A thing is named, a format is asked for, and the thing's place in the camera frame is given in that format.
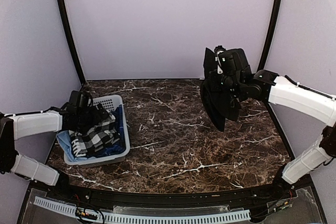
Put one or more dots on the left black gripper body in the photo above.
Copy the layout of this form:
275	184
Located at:
95	118

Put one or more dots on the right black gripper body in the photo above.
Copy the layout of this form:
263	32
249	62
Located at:
214	84

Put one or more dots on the black long sleeve shirt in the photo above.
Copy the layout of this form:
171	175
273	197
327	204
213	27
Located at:
219	106

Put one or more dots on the grey plastic laundry basket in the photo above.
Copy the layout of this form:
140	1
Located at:
110	103

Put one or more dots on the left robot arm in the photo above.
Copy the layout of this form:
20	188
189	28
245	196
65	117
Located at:
79	114

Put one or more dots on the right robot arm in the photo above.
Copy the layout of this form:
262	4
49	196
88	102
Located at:
228	81

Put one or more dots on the black white plaid shirt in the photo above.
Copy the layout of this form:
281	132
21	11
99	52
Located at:
98	137

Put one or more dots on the dark blue shirt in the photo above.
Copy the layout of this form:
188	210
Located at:
119	146

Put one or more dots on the light blue shirt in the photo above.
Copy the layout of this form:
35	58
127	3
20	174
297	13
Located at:
63	139

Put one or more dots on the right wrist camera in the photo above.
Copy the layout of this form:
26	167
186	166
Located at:
219	50

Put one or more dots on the white slotted cable duct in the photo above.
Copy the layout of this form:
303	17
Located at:
143	215

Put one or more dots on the black front rail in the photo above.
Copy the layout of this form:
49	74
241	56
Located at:
253	197

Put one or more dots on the right black frame post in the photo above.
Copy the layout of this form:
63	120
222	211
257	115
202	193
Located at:
270	34

